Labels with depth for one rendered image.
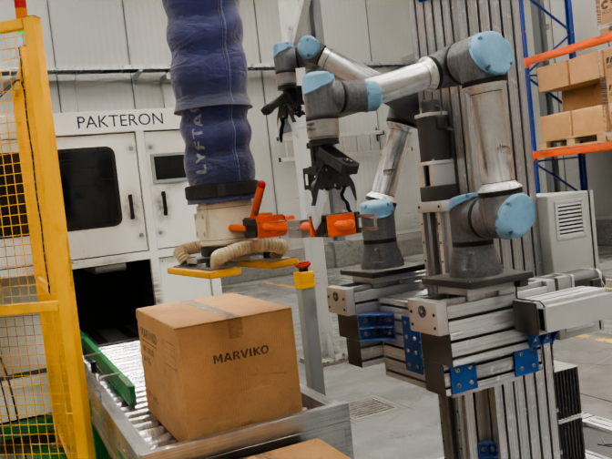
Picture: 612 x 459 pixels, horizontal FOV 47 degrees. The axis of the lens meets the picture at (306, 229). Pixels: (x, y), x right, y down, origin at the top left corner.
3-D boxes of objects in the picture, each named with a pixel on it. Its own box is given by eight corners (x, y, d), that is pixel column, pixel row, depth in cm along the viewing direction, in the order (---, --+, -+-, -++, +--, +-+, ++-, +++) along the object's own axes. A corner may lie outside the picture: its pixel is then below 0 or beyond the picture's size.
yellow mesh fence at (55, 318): (51, 443, 417) (5, 92, 407) (68, 439, 422) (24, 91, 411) (74, 516, 311) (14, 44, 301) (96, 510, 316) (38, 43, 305)
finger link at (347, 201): (351, 219, 171) (335, 186, 168) (365, 218, 166) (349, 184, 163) (342, 225, 169) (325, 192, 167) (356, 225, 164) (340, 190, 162)
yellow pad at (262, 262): (221, 265, 231) (219, 250, 230) (249, 261, 236) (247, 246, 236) (270, 270, 202) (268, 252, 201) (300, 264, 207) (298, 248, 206)
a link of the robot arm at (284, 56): (293, 39, 250) (270, 43, 251) (297, 70, 251) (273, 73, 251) (295, 44, 258) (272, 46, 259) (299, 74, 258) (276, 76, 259)
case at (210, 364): (147, 409, 272) (135, 308, 270) (243, 387, 289) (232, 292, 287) (189, 454, 218) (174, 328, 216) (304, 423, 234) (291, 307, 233)
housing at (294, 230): (287, 238, 175) (285, 220, 174) (310, 235, 178) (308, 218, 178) (300, 239, 169) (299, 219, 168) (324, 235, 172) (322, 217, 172)
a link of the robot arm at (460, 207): (475, 237, 206) (471, 191, 206) (506, 237, 194) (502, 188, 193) (443, 242, 201) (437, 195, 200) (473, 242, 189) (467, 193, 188)
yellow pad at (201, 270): (167, 273, 221) (165, 258, 221) (196, 269, 226) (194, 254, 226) (209, 280, 192) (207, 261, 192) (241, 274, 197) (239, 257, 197)
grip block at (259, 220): (242, 239, 193) (240, 218, 193) (273, 235, 198) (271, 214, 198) (256, 239, 186) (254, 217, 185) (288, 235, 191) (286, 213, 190)
